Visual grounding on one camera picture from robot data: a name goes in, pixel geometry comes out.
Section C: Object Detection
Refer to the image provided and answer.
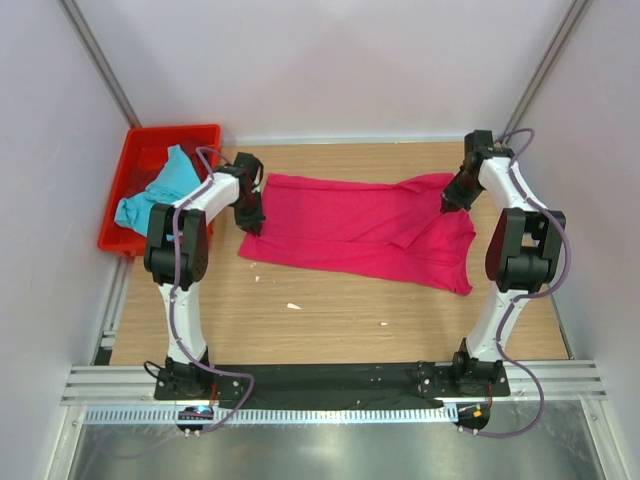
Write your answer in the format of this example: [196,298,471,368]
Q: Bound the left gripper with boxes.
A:
[232,189,266,236]

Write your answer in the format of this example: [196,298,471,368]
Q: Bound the pink t-shirt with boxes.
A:
[238,173,476,296]

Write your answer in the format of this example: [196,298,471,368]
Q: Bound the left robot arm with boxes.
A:
[143,152,266,400]

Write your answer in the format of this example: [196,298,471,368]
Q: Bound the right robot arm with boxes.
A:
[441,130,566,396]

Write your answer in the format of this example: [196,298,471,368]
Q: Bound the turquoise t-shirt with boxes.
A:
[114,145,201,237]

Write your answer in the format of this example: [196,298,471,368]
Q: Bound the red plastic bin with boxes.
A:
[97,124,221,257]

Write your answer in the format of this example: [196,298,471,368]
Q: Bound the right round black connector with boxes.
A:
[455,403,491,435]

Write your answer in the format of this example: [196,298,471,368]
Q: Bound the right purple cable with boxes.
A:
[467,128,572,437]

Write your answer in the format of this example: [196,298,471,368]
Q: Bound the purple cable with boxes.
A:
[167,146,255,434]
[467,128,572,437]

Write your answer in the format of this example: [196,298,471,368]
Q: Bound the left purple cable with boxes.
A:
[167,146,255,434]

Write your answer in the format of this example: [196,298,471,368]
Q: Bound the right aluminium corner post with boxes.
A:
[503,0,592,134]

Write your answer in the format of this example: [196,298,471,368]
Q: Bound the aluminium corner post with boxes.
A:
[58,0,141,128]
[503,0,592,134]

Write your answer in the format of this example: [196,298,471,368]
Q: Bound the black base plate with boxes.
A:
[180,361,510,411]

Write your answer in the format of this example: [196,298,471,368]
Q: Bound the left aluminium corner post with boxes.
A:
[58,0,141,128]

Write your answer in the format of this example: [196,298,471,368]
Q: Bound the aluminium front rail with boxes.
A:
[62,360,605,410]

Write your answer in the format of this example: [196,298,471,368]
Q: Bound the white slotted cable duct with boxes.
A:
[84,404,457,426]

